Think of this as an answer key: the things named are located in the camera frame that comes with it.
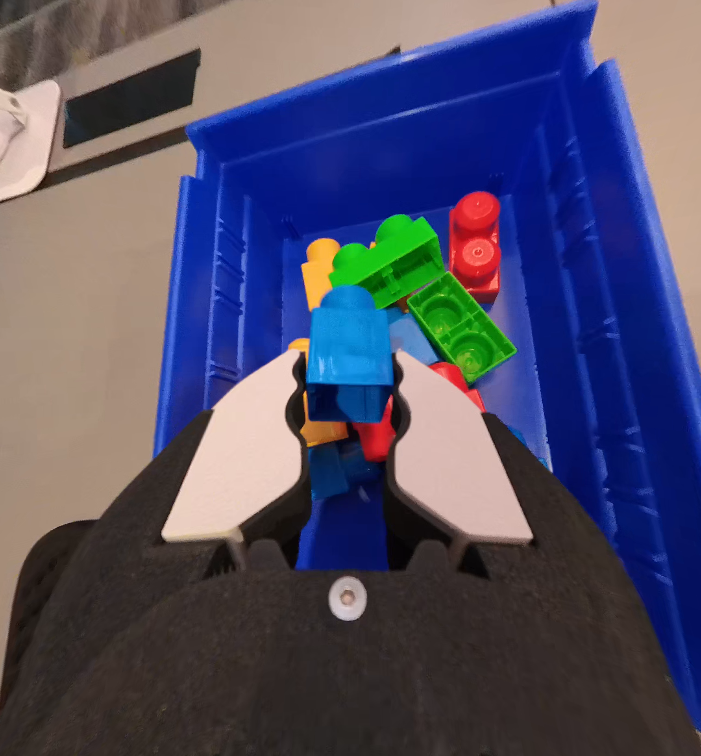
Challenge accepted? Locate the blue toy block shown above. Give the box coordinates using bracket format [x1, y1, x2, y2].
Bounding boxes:
[507, 425, 551, 470]
[309, 440, 387, 502]
[386, 312, 441, 368]

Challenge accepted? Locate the orange one-stud block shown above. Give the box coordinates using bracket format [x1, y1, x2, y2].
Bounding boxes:
[301, 238, 344, 313]

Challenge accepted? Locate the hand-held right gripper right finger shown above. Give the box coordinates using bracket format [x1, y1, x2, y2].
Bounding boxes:
[383, 350, 535, 569]

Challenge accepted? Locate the blue plastic bin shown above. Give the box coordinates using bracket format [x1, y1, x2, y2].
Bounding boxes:
[152, 0, 701, 739]

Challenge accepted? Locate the red two-stud block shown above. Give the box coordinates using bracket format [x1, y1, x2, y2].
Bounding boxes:
[448, 191, 503, 304]

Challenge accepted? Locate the black textured pad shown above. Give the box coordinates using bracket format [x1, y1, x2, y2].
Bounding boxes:
[0, 519, 100, 727]

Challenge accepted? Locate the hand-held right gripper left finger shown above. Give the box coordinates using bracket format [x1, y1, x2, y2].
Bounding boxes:
[159, 348, 313, 569]

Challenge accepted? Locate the wooden document stand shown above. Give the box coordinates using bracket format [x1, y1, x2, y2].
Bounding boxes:
[0, 80, 62, 210]

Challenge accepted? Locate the black rectangular desk patch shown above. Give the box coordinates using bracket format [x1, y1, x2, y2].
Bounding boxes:
[64, 50, 202, 148]

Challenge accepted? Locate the blue one-stud block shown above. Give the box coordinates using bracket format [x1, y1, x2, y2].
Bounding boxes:
[306, 285, 396, 424]

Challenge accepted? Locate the red toy block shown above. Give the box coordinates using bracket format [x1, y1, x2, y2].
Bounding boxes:
[353, 398, 397, 463]
[428, 361, 487, 414]

